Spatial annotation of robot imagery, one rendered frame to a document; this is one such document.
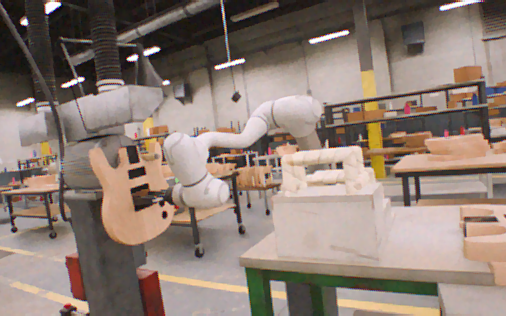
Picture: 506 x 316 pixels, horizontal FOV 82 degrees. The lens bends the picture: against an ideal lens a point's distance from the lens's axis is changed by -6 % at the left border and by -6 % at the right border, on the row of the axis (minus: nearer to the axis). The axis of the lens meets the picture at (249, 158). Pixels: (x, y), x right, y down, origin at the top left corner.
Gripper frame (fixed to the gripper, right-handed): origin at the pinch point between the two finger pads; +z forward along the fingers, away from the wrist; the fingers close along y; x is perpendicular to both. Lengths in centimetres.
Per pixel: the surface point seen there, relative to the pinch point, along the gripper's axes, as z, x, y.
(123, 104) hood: -6.7, 37.4, -5.1
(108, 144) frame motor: 18.3, 24.0, 3.0
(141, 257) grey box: 38, -40, 21
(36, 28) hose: 59, 90, 5
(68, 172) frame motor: 46.0, 14.6, -2.6
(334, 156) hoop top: -83, 10, -10
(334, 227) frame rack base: -81, -7, -12
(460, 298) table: -107, -19, -21
